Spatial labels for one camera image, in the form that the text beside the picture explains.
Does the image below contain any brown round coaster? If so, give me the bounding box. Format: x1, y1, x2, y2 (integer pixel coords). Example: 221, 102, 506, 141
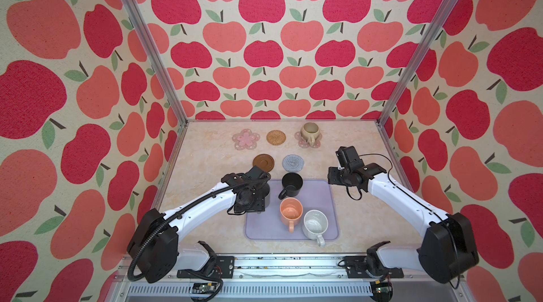
253, 154, 275, 173

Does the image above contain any pink flower coaster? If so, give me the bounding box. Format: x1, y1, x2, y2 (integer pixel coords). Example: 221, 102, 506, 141
294, 131, 322, 149
232, 129, 260, 151

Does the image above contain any grey round knitted coaster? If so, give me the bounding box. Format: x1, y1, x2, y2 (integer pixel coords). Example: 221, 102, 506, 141
282, 154, 305, 173

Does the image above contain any woven rattan round coaster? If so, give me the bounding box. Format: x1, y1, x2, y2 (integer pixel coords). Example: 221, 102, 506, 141
266, 130, 286, 146

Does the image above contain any beige mug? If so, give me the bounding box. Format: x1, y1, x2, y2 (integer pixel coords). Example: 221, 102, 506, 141
301, 122, 320, 147

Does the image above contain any white mug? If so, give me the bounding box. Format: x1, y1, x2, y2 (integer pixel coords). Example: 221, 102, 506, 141
303, 210, 329, 248

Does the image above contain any grey mug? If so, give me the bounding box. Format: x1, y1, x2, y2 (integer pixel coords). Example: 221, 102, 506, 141
263, 183, 271, 209

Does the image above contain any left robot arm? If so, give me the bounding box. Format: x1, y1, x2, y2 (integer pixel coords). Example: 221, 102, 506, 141
127, 174, 270, 284

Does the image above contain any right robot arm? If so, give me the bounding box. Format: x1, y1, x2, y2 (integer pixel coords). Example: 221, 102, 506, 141
327, 163, 479, 284

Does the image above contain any lavender silicone tray mat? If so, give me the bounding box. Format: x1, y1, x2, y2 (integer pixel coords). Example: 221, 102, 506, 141
245, 180, 339, 241

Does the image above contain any black mug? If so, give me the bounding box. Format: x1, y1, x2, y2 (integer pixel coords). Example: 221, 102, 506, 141
278, 173, 303, 200

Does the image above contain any orange mug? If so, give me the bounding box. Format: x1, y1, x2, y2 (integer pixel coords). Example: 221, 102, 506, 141
279, 197, 303, 234

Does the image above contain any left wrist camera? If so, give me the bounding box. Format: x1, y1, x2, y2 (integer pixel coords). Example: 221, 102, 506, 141
245, 166, 271, 183

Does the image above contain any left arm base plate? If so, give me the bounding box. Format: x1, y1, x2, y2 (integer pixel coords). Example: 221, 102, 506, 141
177, 256, 235, 279

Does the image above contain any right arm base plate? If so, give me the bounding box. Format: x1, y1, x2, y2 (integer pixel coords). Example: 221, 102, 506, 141
338, 256, 404, 279

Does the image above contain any front aluminium rail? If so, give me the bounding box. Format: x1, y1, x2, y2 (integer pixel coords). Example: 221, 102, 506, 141
104, 253, 475, 301

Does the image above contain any right aluminium frame post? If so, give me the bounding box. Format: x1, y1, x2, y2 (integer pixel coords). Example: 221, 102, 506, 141
376, 0, 459, 128

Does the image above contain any aluminium frame post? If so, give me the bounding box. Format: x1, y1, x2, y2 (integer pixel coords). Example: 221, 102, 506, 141
376, 0, 459, 128
121, 0, 188, 129

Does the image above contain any left aluminium frame post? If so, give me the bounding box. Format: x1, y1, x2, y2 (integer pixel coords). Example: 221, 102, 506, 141
121, 0, 188, 129

